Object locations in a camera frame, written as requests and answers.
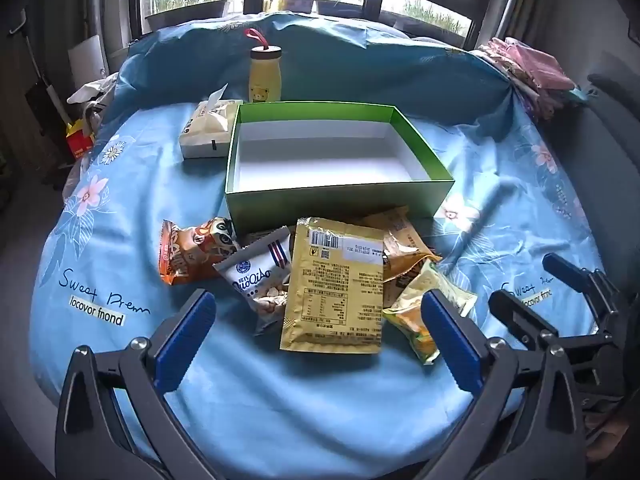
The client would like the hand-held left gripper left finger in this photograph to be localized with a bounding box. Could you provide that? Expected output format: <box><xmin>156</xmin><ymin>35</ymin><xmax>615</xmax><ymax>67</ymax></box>
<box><xmin>54</xmin><ymin>287</ymin><xmax>221</xmax><ymax>480</ymax></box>

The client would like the cream tissue pack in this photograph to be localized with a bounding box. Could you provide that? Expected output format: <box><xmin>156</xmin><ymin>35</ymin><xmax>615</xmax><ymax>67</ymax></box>
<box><xmin>178</xmin><ymin>85</ymin><xmax>244</xmax><ymax>160</ymax></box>

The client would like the white snack packet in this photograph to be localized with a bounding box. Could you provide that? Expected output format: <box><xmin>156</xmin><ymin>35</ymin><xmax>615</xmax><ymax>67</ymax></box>
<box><xmin>212</xmin><ymin>226</ymin><xmax>293</xmax><ymax>336</ymax></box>

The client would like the blue floral bedsheet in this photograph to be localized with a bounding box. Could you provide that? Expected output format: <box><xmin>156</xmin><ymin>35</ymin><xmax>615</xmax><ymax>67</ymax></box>
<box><xmin>27</xmin><ymin>10</ymin><xmax>606</xmax><ymax>480</ymax></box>

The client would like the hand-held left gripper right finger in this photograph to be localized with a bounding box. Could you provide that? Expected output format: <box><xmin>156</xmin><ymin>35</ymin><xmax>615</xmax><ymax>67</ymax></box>
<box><xmin>421</xmin><ymin>287</ymin><xmax>588</xmax><ymax>480</ymax></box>

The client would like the yellow bear bottle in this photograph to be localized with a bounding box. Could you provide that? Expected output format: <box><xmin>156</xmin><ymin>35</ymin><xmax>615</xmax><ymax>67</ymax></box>
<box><xmin>245</xmin><ymin>28</ymin><xmax>284</xmax><ymax>104</ymax></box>

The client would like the brown yellow snack packet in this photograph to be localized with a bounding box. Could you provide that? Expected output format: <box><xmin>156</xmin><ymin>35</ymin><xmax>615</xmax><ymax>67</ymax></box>
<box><xmin>382</xmin><ymin>255</ymin><xmax>431</xmax><ymax>308</ymax></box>

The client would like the yellow green corn snack packet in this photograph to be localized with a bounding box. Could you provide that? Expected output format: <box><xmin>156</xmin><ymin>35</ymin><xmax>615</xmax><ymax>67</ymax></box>
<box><xmin>382</xmin><ymin>259</ymin><xmax>478</xmax><ymax>366</ymax></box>

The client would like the small dark planter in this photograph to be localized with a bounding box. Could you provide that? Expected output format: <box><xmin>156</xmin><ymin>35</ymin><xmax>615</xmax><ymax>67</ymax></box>
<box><xmin>315</xmin><ymin>0</ymin><xmax>363</xmax><ymax>17</ymax></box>

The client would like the white board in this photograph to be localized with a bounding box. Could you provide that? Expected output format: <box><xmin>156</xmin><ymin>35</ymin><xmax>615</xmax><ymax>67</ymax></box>
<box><xmin>67</xmin><ymin>35</ymin><xmax>110</xmax><ymax>93</ymax></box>

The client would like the large yellow snack packet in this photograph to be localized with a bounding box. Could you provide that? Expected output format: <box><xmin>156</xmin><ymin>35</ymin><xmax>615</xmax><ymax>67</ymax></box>
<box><xmin>278</xmin><ymin>217</ymin><xmax>386</xmax><ymax>356</ymax></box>

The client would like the grey curtain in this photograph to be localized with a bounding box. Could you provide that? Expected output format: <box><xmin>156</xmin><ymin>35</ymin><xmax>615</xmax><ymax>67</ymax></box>
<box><xmin>492</xmin><ymin>0</ymin><xmax>541</xmax><ymax>46</ymax></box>

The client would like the long dark grass planter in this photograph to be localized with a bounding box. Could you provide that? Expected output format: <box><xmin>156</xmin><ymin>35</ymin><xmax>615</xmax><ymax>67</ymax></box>
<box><xmin>144</xmin><ymin>0</ymin><xmax>231</xmax><ymax>31</ymax></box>
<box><xmin>380</xmin><ymin>0</ymin><xmax>471</xmax><ymax>37</ymax></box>

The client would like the white plastic bag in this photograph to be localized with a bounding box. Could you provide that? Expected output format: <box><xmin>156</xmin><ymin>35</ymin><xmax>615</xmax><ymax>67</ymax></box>
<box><xmin>66</xmin><ymin>72</ymin><xmax>121</xmax><ymax>126</ymax></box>

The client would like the pink folded cloth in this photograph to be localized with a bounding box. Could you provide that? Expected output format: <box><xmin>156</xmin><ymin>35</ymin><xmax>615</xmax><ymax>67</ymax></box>
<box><xmin>475</xmin><ymin>36</ymin><xmax>588</xmax><ymax>121</ymax></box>

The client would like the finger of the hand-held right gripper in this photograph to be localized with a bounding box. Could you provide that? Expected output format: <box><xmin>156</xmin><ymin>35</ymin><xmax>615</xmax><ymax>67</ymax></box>
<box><xmin>542</xmin><ymin>253</ymin><xmax>622</xmax><ymax>332</ymax></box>
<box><xmin>488</xmin><ymin>290</ymin><xmax>559</xmax><ymax>356</ymax></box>

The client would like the red carton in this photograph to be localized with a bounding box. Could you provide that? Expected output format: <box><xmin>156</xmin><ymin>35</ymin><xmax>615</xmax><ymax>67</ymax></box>
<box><xmin>65</xmin><ymin>120</ymin><xmax>98</xmax><ymax>161</ymax></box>

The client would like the orange yellow snack packet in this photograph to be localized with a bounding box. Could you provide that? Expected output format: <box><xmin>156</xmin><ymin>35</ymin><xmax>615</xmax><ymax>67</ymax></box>
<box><xmin>360</xmin><ymin>206</ymin><xmax>443</xmax><ymax>281</ymax></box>

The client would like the green cardboard box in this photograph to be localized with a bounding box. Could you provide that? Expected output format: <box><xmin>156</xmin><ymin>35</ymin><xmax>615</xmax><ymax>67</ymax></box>
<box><xmin>223</xmin><ymin>101</ymin><xmax>456</xmax><ymax>238</ymax></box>

